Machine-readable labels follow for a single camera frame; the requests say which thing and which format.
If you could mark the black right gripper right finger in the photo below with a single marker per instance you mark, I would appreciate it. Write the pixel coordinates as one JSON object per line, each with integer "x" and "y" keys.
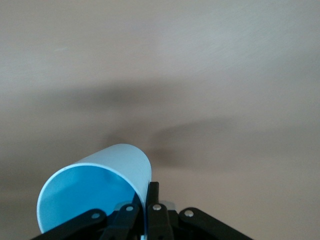
{"x": 158, "y": 220}

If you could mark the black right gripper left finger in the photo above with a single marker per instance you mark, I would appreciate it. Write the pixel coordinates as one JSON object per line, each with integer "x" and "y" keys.
{"x": 122, "y": 220}

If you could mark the light blue plastic cup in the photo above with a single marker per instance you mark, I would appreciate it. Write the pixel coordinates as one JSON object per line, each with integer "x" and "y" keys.
{"x": 82, "y": 185}

